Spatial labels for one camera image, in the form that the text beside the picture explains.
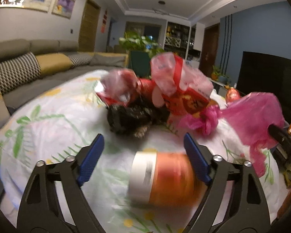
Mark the potted plant green planter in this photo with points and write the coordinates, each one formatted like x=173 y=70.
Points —
x=141 y=49

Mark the floral white table cloth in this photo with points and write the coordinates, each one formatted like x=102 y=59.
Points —
x=58 y=124

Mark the red clear plastic bag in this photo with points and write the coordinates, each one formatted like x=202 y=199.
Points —
x=185 y=90

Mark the orange white paper cup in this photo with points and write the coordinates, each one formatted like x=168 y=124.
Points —
x=164 y=179

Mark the wooden door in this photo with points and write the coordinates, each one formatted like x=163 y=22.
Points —
x=88 y=27

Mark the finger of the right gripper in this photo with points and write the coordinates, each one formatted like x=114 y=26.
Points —
x=282 y=137

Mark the red paper cup gold text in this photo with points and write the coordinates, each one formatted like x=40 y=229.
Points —
x=232 y=95

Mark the houndstooth pillow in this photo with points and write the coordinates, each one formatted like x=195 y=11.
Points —
x=18 y=71

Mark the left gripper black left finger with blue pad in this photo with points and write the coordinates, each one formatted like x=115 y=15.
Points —
x=40 y=210

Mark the dark brown door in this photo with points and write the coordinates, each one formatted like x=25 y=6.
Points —
x=209 y=49

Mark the yellow cushion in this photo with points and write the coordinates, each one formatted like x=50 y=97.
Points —
x=53 y=63

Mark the grey sectional sofa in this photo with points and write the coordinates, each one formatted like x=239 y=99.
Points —
x=83 y=62

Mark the black television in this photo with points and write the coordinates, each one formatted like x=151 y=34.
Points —
x=267 y=73

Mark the small white side table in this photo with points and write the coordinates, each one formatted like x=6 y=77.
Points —
x=217 y=85

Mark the red translucent bag left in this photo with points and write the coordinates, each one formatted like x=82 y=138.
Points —
x=119 y=86

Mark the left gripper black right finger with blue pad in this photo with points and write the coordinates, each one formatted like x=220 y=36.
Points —
x=247 y=210

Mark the black plastic trash bag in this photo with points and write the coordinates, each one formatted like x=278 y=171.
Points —
x=135 y=119

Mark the display shelf cabinet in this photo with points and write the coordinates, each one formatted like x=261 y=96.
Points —
x=179 y=39

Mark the pink plastic bag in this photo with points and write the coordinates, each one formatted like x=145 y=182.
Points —
x=250 y=117

